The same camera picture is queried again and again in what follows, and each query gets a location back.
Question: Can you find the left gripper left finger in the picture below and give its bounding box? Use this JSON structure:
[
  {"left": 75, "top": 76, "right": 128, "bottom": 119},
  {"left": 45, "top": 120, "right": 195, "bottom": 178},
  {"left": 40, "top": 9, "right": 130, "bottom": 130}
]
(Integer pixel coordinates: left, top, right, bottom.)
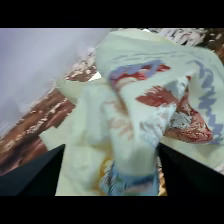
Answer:
[{"left": 0, "top": 143, "right": 66, "bottom": 197}]

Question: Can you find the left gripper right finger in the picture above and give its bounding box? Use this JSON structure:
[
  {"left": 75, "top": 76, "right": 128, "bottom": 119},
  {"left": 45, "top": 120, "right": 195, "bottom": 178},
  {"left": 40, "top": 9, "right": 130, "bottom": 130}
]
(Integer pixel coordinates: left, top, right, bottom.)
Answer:
[{"left": 157, "top": 142, "right": 224, "bottom": 197}]

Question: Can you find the cream printed T-shirt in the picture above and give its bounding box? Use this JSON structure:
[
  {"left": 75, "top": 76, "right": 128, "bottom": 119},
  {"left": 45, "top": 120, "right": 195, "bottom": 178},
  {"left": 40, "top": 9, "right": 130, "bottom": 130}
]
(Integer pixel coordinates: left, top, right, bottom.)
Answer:
[{"left": 38, "top": 28, "right": 224, "bottom": 197}]

